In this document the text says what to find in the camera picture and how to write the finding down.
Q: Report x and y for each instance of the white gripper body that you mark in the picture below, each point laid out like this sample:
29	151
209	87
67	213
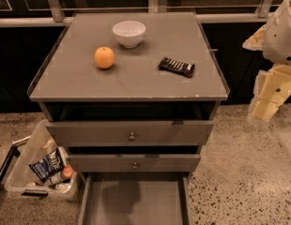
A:
281	39

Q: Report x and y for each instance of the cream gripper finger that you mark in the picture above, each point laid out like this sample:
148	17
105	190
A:
271	90
255	41

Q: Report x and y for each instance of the orange fruit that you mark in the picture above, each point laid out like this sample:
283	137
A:
104	57

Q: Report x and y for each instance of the grey drawer cabinet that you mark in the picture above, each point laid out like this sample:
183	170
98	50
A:
70	87

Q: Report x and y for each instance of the grey top drawer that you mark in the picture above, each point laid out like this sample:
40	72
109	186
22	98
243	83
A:
130	133

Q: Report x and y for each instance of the grey drawer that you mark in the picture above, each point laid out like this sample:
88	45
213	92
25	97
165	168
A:
133	163
136	198
130	133

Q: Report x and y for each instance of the grey middle drawer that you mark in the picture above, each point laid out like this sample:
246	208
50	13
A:
133	163

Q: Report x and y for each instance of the grey bottom drawer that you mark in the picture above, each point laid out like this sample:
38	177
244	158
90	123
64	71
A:
136	198

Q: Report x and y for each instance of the black candy bar wrapper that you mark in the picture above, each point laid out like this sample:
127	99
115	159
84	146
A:
177	67

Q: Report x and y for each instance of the white ceramic bowl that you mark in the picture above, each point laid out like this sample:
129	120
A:
129	33

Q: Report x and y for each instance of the red apple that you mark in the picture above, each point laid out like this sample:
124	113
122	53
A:
67	172

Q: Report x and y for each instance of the blue chip bag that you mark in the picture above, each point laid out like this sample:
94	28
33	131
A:
49	165

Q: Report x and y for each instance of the clear plastic storage bin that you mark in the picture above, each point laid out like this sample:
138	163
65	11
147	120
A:
21	179

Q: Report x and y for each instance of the metal railing frame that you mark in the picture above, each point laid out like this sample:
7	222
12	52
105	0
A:
17	13

